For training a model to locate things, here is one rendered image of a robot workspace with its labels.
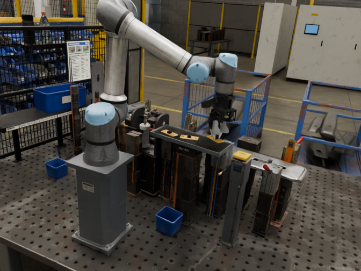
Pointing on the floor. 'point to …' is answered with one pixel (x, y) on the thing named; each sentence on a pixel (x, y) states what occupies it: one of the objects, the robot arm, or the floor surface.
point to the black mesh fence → (47, 76)
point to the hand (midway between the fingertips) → (215, 135)
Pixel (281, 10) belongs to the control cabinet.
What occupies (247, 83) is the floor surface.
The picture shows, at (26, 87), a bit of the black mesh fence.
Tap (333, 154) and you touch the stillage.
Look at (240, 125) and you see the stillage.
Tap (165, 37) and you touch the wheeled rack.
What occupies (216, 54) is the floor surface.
